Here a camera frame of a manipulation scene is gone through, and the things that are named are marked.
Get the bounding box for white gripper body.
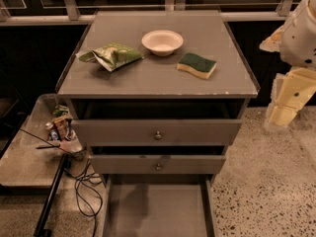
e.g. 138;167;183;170
276;66;316;113

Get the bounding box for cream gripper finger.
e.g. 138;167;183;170
266;103;297;129

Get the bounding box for green yellow sponge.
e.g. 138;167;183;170
177;53;216;79

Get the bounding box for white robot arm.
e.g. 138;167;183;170
260;0;316;131

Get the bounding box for grey drawer cabinet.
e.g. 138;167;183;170
54;9;261;186

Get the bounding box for grey bottom drawer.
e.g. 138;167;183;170
102;174;218;237

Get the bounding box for grey drawer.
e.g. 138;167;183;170
90;146;226;175
102;174;218;237
73;99;241;146

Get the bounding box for grey middle drawer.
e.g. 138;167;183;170
90;146;226;175

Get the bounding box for grey top drawer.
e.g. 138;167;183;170
73;99;241;146

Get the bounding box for white paper bowl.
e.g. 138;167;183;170
141;30;184;56

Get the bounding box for green chip bag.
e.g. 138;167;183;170
76;42;144;72

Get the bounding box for snack items in bin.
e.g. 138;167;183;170
45;105;76;141

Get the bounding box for clear plastic bin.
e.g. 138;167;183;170
20;94;82;156

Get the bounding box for metal window railing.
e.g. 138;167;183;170
0;0;300;26

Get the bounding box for black metal pole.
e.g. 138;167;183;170
33;154;68;237

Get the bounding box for black cable on floor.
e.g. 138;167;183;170
63;150;104;237

